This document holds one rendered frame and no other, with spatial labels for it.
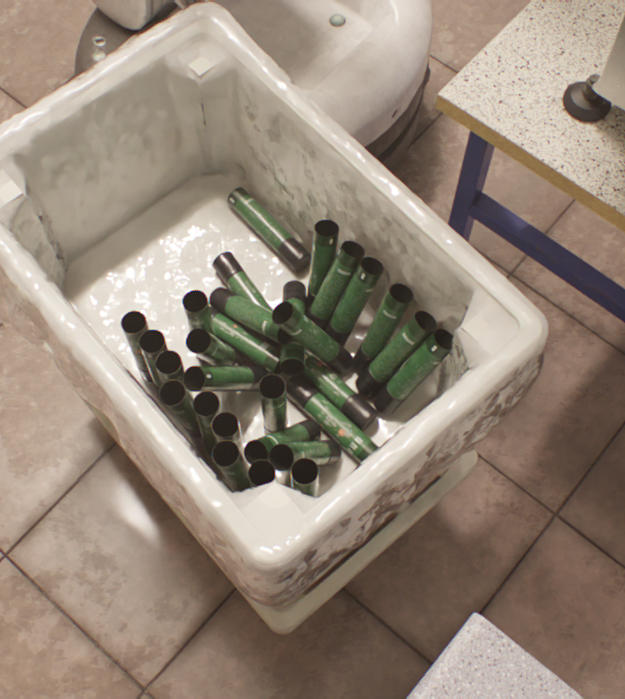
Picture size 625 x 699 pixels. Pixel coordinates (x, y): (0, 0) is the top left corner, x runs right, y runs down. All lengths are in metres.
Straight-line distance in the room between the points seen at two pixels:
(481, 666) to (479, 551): 0.81
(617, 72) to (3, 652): 1.27
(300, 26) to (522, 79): 0.73
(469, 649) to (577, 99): 0.61
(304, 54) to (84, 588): 1.00
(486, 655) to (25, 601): 0.99
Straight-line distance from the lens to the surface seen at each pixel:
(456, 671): 0.87
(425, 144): 2.02
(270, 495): 0.98
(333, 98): 1.63
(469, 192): 1.41
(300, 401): 1.22
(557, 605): 1.68
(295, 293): 1.27
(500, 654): 0.88
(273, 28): 1.80
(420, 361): 1.16
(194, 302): 1.19
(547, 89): 1.16
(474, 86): 1.14
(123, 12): 1.91
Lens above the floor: 1.61
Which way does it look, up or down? 65 degrees down
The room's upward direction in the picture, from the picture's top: 1 degrees counter-clockwise
